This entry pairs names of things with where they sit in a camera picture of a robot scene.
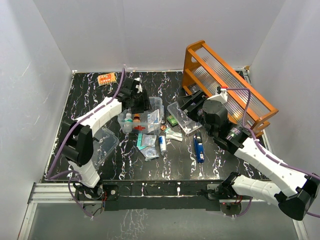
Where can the orange pill blister pack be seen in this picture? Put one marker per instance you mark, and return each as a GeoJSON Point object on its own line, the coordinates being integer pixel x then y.
{"type": "Point", "coordinates": [106, 79]}

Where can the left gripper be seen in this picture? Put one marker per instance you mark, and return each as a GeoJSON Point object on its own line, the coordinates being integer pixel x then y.
{"type": "Point", "coordinates": [145, 104]}

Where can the blue white tube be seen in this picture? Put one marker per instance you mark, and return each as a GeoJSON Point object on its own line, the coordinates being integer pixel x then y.
{"type": "Point", "coordinates": [162, 144]}

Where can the orange wooden shelf rack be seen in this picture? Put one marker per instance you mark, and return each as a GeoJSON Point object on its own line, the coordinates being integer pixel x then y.
{"type": "Point", "coordinates": [205, 70]}

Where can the white blue gauze packet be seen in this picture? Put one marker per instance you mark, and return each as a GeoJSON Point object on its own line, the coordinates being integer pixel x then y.
{"type": "Point", "coordinates": [153, 121]}

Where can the red tape roll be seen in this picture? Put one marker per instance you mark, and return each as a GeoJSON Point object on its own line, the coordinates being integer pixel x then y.
{"type": "Point", "coordinates": [163, 128]}

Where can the clear box lid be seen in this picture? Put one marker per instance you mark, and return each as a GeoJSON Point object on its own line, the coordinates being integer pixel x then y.
{"type": "Point", "coordinates": [104, 144]}

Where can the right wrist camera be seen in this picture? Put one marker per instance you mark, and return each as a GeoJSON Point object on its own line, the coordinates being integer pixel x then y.
{"type": "Point", "coordinates": [221, 95]}

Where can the clear tray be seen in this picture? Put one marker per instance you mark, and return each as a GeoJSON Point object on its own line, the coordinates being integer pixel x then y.
{"type": "Point", "coordinates": [185, 123]}

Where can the clear bag with tubing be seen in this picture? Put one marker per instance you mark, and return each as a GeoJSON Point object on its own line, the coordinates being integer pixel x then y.
{"type": "Point", "coordinates": [150, 153]}

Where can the blue thermometer case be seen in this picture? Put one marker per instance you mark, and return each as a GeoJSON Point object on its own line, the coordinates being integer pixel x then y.
{"type": "Point", "coordinates": [199, 149]}

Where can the clear first aid box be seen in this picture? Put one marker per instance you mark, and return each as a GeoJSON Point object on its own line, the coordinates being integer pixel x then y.
{"type": "Point", "coordinates": [156, 103]}

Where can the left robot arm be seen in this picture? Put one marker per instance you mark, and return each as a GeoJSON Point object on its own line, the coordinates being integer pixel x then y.
{"type": "Point", "coordinates": [78, 143]}

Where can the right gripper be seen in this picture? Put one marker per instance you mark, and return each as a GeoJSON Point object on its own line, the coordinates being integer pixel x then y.
{"type": "Point", "coordinates": [186, 103]}

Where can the brown orange medicine bottle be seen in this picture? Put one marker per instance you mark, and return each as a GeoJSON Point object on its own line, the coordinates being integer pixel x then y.
{"type": "Point", "coordinates": [136, 120]}

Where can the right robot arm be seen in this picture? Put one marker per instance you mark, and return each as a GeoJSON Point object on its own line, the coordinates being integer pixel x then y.
{"type": "Point", "coordinates": [291, 189]}

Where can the green small box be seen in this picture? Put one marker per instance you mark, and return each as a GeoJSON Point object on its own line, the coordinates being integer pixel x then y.
{"type": "Point", "coordinates": [172, 121]}

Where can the clear bag teal header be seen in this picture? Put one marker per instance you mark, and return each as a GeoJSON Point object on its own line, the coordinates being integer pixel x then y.
{"type": "Point", "coordinates": [146, 140]}

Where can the white green small bottle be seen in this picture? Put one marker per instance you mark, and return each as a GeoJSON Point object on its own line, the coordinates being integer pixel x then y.
{"type": "Point", "coordinates": [128, 123]}

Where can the white swab packet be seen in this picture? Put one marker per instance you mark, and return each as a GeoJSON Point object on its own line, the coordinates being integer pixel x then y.
{"type": "Point", "coordinates": [173, 135]}

